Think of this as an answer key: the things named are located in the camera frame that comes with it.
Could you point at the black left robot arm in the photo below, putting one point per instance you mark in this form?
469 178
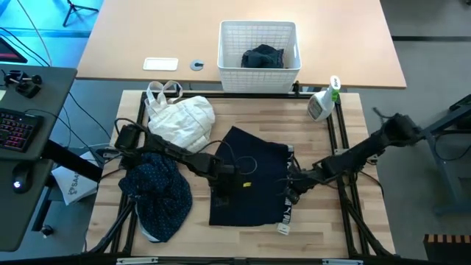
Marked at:
173 149

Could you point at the navy garment white stripes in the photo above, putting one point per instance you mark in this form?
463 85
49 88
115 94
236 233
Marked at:
254 206

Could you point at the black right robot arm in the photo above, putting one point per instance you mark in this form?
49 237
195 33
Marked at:
368 147

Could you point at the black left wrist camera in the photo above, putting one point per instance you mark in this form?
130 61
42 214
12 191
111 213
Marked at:
222 167

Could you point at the white rectangular card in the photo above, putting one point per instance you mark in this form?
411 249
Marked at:
160 64

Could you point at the black desk clamp mount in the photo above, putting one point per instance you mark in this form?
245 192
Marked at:
24 82

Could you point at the black backlit keyboard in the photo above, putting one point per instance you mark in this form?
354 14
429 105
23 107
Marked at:
16 129

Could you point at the small round blue disc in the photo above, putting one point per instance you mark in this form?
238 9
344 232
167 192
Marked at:
197 65

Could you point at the dark grey desk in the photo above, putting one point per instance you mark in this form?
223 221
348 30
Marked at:
55 99

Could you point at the black red-edged screen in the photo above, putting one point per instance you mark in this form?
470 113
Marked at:
9 51

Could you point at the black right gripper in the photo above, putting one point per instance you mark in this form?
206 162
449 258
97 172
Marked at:
298 184

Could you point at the black aluminium table frame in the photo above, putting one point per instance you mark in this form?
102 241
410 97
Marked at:
257 95

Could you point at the wooden slatted crate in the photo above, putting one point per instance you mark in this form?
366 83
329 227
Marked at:
447 250

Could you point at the black diagonal desk beam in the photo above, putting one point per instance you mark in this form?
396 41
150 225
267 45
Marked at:
73 162

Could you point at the black round knob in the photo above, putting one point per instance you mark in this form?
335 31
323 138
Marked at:
46 230

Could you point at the cream folded garment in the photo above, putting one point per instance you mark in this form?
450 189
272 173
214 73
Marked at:
184 121

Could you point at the dark grey metal stand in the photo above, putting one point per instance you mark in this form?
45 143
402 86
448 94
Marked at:
449 154

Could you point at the black computer mouse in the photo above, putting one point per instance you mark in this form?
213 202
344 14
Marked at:
21 180

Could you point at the white metal bracket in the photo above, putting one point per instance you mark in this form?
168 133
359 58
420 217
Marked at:
137 261
342 262

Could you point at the white laundry basket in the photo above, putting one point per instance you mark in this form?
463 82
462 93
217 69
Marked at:
257 79

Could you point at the navy patterned garment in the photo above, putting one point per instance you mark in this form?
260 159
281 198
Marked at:
162 198

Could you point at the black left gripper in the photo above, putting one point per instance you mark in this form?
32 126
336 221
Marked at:
224 187

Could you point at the black tripod stand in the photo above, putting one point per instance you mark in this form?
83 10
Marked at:
72 5

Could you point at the white spray bottle green trigger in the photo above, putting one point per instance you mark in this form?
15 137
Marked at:
322 106

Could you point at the plain dark navy garment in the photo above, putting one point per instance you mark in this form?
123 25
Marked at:
261 57

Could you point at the white printed paper bag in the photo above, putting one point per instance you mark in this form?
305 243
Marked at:
73 180

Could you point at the blue plaid shirt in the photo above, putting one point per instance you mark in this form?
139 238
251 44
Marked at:
280 59

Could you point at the light wooden desk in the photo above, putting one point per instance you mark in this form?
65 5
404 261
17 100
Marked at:
147 33

